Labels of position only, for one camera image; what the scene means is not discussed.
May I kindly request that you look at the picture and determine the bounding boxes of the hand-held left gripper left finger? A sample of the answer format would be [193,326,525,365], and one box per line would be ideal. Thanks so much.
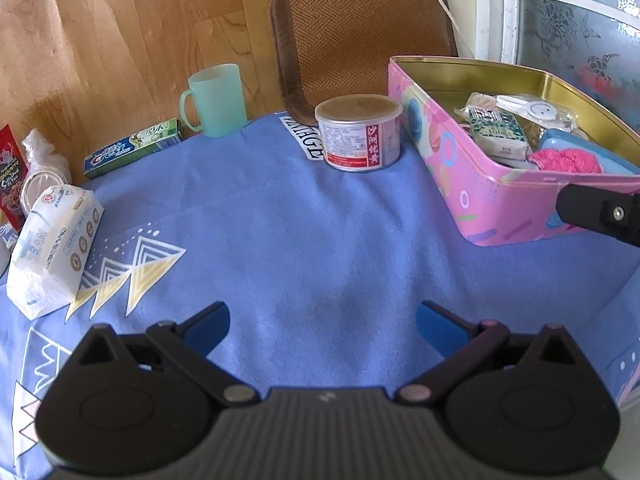
[75,301,261,408]

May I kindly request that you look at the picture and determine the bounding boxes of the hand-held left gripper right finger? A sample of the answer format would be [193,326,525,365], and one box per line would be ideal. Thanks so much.
[397,300,575,407]

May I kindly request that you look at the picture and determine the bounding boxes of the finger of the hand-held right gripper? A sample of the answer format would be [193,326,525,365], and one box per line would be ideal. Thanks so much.
[555,182,640,249]

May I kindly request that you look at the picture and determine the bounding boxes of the small green-print tissue packet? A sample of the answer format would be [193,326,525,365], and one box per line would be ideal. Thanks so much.
[467,107,531,162]

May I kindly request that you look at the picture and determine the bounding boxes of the pink tin box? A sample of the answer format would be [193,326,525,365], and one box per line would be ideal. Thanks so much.
[388,55,640,249]

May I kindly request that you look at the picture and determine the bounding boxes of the pink fuzzy cloth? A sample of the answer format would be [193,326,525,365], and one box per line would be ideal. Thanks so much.
[528,147,607,176]

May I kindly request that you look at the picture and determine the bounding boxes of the blue printed tablecloth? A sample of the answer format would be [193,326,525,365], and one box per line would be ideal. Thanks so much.
[0,110,640,480]

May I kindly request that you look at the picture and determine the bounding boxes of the white tissue pack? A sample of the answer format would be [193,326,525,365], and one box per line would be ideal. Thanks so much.
[6,184,105,320]

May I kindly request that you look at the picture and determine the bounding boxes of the floral frosted glass door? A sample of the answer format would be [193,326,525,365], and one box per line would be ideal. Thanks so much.
[474,0,640,137]

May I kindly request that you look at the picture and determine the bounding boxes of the green toothpaste box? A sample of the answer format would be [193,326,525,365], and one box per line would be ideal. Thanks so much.
[83,117,184,180]

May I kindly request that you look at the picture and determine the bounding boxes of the red-label food can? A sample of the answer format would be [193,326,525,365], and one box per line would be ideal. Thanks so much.
[314,94,405,174]

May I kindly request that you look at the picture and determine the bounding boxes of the plastic-wrapped paper cups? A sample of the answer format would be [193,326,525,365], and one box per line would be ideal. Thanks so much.
[20,128,74,222]

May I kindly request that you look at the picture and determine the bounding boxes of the green plastic cup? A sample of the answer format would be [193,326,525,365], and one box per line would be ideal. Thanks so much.
[179,63,250,139]

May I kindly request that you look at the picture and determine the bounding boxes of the red snack tin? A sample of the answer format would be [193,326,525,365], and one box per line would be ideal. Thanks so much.
[0,124,29,229]

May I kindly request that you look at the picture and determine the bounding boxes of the brown woven chair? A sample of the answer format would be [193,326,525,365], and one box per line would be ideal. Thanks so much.
[268,0,460,121]

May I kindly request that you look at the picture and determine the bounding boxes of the white cable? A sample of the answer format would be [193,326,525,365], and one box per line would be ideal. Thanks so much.
[419,0,477,59]

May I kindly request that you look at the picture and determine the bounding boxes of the wood-pattern wall sheet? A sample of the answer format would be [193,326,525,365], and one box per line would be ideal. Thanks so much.
[0,0,294,182]

